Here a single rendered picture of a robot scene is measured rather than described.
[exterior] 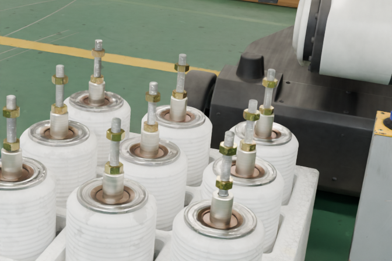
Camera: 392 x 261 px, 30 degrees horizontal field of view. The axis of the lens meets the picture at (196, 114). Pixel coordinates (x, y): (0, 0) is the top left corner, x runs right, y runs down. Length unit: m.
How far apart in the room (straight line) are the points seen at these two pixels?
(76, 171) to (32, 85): 0.89
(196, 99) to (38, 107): 0.49
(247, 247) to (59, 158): 0.27
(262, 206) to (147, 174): 0.14
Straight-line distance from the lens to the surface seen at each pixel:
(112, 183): 0.77
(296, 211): 0.94
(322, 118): 1.24
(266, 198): 0.83
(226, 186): 0.73
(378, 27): 1.07
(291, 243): 0.87
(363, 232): 0.92
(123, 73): 1.87
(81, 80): 1.82
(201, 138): 0.96
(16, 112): 0.79
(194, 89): 1.28
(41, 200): 0.80
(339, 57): 1.08
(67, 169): 0.89
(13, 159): 0.81
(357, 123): 1.24
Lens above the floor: 0.64
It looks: 23 degrees down
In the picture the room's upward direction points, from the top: 5 degrees clockwise
